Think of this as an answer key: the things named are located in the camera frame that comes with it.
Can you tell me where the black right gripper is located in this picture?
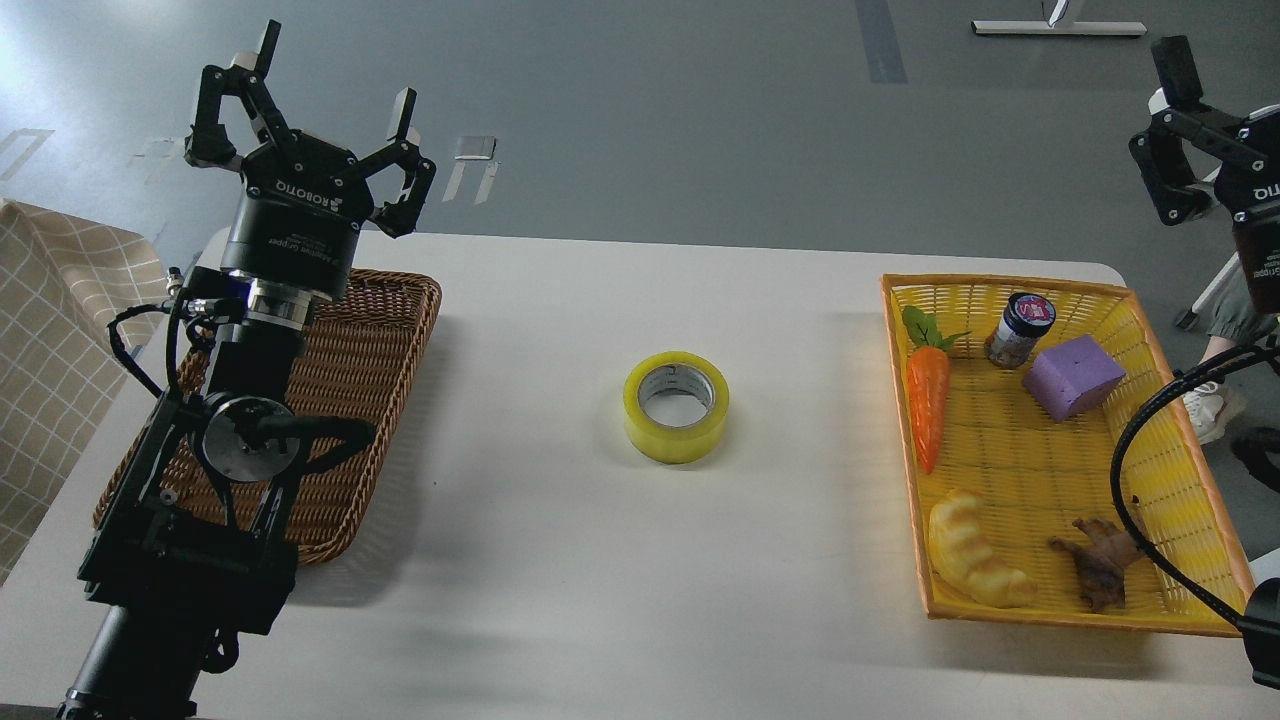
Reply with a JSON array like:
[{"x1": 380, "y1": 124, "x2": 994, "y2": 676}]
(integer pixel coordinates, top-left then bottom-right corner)
[{"x1": 1129, "y1": 36, "x2": 1279, "y2": 314}]

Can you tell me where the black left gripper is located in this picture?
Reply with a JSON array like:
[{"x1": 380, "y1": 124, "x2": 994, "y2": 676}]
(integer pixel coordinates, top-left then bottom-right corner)
[{"x1": 184, "y1": 20, "x2": 436, "y2": 301}]

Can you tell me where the yellow tape roll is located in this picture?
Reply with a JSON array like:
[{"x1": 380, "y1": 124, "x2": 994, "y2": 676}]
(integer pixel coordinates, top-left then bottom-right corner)
[{"x1": 622, "y1": 351, "x2": 731, "y2": 464}]

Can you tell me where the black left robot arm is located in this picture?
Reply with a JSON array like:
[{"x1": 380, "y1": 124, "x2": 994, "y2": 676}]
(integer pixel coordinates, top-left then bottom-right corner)
[{"x1": 56, "y1": 20, "x2": 436, "y2": 719}]

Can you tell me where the white stand base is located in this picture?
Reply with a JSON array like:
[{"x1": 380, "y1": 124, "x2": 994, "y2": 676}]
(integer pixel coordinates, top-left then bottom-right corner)
[{"x1": 970, "y1": 1, "x2": 1148, "y2": 38}]

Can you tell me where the brown wicker basket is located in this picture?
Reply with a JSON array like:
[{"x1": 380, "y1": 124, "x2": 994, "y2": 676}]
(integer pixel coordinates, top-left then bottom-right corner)
[{"x1": 92, "y1": 266, "x2": 442, "y2": 566}]

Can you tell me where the small dark jar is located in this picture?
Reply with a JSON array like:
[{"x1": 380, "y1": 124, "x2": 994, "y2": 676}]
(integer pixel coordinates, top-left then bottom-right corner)
[{"x1": 986, "y1": 292, "x2": 1057, "y2": 370}]

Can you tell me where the purple foam block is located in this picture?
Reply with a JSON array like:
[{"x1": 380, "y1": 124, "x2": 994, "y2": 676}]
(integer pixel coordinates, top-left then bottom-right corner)
[{"x1": 1021, "y1": 334, "x2": 1126, "y2": 423}]

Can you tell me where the beige checkered cloth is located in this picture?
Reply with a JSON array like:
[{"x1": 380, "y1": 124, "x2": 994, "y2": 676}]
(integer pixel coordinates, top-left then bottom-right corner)
[{"x1": 1, "y1": 199, "x2": 164, "y2": 577}]

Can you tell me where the person in grey clothes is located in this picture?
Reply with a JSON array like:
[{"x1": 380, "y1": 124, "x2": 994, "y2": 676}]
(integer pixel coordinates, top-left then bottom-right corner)
[{"x1": 1181, "y1": 277, "x2": 1279, "y2": 492}]

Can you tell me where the yellow plastic basket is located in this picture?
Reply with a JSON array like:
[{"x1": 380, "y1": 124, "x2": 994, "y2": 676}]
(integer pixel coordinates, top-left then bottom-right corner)
[{"x1": 879, "y1": 274, "x2": 1254, "y2": 638}]

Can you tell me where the orange toy carrot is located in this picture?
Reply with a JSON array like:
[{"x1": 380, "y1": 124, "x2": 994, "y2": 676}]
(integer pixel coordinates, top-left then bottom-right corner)
[{"x1": 901, "y1": 305, "x2": 970, "y2": 475}]

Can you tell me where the brown toy animal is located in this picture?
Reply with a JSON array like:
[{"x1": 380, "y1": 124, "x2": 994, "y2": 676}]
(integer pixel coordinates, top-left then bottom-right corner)
[{"x1": 1044, "y1": 516, "x2": 1152, "y2": 614}]

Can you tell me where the yellow toy croissant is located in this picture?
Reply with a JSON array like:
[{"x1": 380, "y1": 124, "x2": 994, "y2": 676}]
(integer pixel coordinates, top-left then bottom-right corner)
[{"x1": 925, "y1": 489, "x2": 1038, "y2": 609}]

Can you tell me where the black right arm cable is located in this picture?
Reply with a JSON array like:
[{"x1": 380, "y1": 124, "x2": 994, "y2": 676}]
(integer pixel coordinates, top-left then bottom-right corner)
[{"x1": 1110, "y1": 340, "x2": 1280, "y2": 633}]

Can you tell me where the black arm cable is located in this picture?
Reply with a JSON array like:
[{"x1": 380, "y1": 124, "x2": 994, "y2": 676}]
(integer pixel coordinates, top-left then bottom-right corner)
[
  {"x1": 108, "y1": 300, "x2": 216, "y2": 501},
  {"x1": 1110, "y1": 340, "x2": 1280, "y2": 633}
]

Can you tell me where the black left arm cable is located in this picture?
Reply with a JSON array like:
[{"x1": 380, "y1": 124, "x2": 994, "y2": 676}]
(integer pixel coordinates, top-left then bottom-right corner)
[{"x1": 108, "y1": 300, "x2": 216, "y2": 501}]

